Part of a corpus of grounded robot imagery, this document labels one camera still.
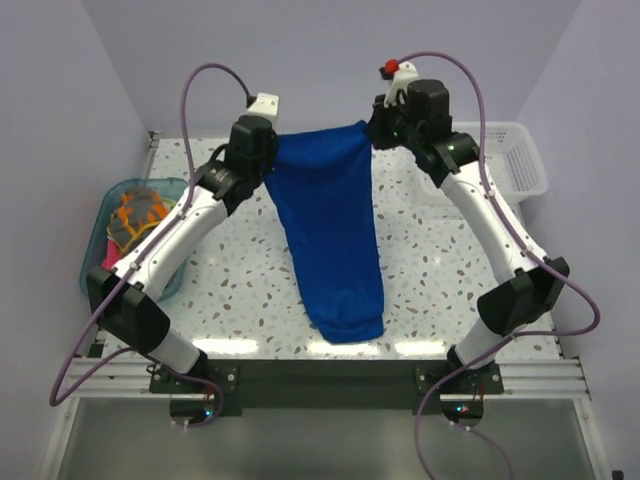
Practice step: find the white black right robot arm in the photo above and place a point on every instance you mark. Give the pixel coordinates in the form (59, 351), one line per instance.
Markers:
(528, 280)

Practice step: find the blue towel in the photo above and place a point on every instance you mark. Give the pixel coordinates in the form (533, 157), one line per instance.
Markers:
(322, 190)

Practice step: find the pink towel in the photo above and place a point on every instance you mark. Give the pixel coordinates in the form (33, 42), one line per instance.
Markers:
(112, 256)

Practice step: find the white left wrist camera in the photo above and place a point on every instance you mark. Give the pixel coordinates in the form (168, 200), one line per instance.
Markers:
(265, 106)

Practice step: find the white plastic mesh basket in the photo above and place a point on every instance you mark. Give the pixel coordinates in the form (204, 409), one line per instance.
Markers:
(514, 162)

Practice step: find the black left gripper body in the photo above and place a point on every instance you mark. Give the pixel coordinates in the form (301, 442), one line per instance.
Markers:
(265, 163)

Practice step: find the teal plastic bin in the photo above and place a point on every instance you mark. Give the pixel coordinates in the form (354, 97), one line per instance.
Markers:
(171, 188)

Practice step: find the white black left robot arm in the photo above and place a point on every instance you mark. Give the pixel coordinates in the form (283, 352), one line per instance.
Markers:
(124, 298)

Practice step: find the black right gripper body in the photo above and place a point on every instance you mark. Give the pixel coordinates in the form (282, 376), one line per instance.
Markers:
(393, 128)

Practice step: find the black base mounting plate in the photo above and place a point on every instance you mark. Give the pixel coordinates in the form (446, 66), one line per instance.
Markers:
(300, 384)

